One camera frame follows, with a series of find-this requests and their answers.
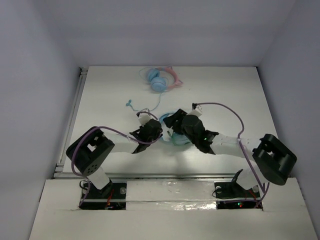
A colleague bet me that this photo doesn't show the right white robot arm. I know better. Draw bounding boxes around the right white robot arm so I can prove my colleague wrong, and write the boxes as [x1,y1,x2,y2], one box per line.
[163,109,297,199]

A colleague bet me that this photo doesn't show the pink blue cat-ear headphones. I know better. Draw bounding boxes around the pink blue cat-ear headphones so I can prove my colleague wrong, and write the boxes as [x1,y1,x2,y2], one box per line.
[124,65,185,115]

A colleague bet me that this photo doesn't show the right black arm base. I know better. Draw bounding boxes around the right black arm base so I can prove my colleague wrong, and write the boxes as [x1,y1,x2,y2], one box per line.
[212,169,263,210]

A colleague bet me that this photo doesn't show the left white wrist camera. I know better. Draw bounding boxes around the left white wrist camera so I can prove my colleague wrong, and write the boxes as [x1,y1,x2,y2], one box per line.
[136,108,152,126]

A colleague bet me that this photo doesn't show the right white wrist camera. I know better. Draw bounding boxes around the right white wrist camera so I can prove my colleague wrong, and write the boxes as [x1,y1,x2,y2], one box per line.
[188,103,203,118]

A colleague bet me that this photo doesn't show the light blue headphones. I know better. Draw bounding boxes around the light blue headphones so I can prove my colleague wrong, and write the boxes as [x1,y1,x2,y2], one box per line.
[159,111,191,146]

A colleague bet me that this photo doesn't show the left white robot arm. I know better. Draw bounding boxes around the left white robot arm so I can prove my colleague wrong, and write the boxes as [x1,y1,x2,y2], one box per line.
[66,118,163,198]

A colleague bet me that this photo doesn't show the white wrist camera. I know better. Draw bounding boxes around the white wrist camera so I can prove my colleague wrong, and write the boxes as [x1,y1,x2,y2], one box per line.
[136,108,152,126]
[188,103,203,118]

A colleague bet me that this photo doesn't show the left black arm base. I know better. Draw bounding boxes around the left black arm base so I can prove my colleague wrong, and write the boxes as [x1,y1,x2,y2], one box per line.
[79,180,127,210]

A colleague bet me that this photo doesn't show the white taped foam panel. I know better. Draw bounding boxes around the white taped foam panel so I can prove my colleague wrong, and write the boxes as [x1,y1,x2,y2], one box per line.
[125,180,217,211]

